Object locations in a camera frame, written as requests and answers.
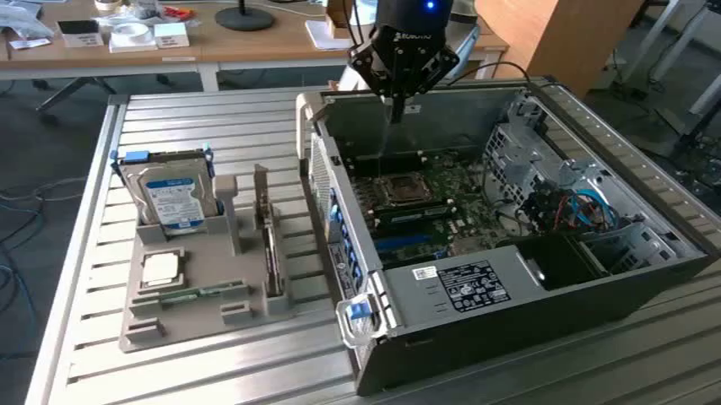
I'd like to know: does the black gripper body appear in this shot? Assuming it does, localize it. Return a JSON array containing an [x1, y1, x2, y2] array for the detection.
[[369, 0, 455, 92]]

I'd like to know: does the black graphics card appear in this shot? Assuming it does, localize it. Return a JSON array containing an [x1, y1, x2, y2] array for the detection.
[[251, 163, 290, 297]]

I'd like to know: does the white paper stack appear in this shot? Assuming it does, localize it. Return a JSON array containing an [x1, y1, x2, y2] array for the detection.
[[304, 19, 351, 51]]

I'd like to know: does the brown cardboard box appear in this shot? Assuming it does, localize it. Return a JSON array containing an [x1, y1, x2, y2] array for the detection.
[[325, 0, 354, 40]]

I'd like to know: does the wooden desk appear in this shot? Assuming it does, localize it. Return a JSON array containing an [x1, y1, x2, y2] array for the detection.
[[0, 0, 511, 92]]

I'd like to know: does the wooden cabinet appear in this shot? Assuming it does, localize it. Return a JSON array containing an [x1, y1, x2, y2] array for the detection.
[[473, 0, 646, 98]]

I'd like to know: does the black round lamp base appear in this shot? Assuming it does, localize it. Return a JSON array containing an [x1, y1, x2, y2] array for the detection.
[[214, 0, 276, 31]]

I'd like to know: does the metal disk bay cage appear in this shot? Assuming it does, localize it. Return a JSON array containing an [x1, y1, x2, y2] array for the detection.
[[482, 121, 621, 237]]

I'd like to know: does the CPU socket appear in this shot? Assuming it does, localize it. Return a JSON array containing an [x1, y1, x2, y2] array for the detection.
[[382, 172, 435, 207]]

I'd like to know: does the green motherboard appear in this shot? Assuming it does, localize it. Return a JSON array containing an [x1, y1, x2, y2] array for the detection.
[[350, 148, 511, 267]]

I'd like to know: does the RAM stick with white label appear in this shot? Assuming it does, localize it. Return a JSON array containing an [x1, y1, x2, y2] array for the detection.
[[374, 203, 453, 228]]

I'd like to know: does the white cube box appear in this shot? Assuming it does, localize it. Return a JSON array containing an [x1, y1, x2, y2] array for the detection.
[[154, 22, 191, 49]]

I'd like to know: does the flat white box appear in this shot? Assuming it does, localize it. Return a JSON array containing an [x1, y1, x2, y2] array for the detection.
[[108, 33, 159, 54]]

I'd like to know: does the blue expansion slot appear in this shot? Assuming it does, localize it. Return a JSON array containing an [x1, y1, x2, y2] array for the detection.
[[374, 231, 429, 255]]

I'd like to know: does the white tape roll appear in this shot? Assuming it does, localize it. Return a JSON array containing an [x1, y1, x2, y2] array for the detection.
[[112, 23, 152, 43]]

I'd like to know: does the hard disk in blue caddy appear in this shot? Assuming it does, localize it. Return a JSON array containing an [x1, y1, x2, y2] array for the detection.
[[110, 145, 224, 236]]

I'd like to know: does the white box with black top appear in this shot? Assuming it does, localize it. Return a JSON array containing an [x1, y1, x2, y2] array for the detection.
[[57, 19, 106, 48]]

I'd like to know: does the office chair base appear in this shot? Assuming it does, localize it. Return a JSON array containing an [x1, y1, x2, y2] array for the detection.
[[31, 74, 174, 126]]

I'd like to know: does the grey power supply unit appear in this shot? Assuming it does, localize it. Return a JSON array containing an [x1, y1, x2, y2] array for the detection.
[[369, 246, 545, 331]]

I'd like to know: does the white label card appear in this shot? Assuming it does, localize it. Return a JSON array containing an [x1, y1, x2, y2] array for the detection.
[[8, 37, 52, 51]]

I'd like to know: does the silver CPU chip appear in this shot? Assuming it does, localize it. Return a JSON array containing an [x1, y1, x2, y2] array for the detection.
[[140, 252, 184, 286]]

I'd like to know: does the clear plastic bag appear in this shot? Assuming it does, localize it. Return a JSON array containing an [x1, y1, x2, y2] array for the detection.
[[0, 2, 55, 39]]

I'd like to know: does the open black PC case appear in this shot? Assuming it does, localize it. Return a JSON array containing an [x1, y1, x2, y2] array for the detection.
[[295, 75, 721, 397]]

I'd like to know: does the green RAM stick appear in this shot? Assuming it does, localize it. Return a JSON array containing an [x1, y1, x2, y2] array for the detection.
[[135, 280, 248, 302]]

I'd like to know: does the grey parts rack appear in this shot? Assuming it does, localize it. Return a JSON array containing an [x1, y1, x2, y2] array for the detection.
[[119, 164, 298, 354]]

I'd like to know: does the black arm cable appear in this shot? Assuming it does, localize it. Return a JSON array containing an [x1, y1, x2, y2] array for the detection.
[[343, 0, 365, 50]]

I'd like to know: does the black cable behind case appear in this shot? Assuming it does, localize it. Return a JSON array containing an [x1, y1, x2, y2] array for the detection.
[[447, 62, 568, 90]]

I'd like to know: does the red wire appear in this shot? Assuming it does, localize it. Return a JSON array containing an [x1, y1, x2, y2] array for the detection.
[[550, 195, 572, 232]]

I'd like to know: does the blue wire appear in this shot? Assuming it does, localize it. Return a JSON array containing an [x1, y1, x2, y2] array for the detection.
[[566, 189, 620, 232]]

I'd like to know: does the white table frame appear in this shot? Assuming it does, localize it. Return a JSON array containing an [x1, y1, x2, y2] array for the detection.
[[617, 0, 721, 116]]

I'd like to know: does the grey handle with blue latch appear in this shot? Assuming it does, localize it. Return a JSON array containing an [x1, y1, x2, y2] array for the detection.
[[335, 292, 379, 348]]

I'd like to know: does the white floor cable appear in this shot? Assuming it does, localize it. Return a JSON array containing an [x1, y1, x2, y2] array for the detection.
[[0, 176, 90, 203]]

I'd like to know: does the blue floor cable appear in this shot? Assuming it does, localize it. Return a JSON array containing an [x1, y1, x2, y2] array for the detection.
[[0, 197, 44, 364]]

